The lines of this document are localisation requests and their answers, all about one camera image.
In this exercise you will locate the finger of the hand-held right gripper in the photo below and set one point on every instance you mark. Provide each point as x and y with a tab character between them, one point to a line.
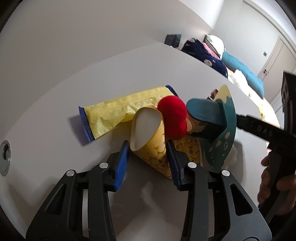
254	127

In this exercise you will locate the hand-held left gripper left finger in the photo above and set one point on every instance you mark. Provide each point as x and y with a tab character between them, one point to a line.
121	160

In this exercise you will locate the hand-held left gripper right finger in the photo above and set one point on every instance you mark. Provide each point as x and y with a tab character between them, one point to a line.
173	162

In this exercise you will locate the yellow paper cup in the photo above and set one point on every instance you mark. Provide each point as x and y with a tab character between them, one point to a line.
152	148

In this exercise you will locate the person's right hand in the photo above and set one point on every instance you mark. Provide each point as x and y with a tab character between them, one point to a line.
288	185

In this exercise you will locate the red pompom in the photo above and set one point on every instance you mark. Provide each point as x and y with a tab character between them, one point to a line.
173	115

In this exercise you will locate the yellow snack wrapper blue ends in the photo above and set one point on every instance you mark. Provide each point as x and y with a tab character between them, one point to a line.
111	111

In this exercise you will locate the white waffle blanket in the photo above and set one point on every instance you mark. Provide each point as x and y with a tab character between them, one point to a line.
238	77

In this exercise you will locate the white door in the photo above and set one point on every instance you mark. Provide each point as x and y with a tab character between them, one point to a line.
275	60

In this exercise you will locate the dark blue printed blanket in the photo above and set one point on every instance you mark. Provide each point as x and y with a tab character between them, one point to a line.
203	55

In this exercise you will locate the pink cloth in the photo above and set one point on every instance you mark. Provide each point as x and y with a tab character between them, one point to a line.
209	49

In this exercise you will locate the checkered pillow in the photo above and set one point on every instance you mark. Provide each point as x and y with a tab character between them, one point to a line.
217	42

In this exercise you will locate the black box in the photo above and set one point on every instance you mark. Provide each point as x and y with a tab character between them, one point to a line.
173	39

